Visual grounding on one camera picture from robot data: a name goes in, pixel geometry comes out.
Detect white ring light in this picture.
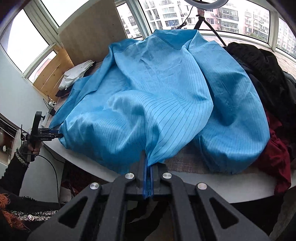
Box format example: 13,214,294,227
185,0,229,10

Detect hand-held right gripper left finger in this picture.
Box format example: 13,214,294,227
27,151,149,241

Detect person's black knit jacket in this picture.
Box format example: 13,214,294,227
0,192,61,241

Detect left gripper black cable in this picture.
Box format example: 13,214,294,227
35,154,61,204

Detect pine plank panel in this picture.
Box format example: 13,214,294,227
33,45,74,102

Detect wooden shelf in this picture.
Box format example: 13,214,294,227
0,113,19,165

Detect light wooden board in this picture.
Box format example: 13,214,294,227
59,0,129,64

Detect blue striped work coat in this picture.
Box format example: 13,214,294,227
49,29,270,175

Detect black folded clothes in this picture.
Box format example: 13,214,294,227
55,61,102,97

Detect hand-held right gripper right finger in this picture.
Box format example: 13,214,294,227
150,163,271,241

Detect dark red garment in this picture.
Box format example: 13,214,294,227
259,111,292,196

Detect black garment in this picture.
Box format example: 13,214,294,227
225,42,296,144

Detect white folded cloth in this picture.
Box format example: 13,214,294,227
58,60,96,91

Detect ring light cable with controller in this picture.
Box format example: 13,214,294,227
172,5,195,30

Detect person's left hand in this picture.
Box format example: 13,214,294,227
32,141,43,156

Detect black mini tripod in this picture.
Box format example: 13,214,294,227
194,14,227,47

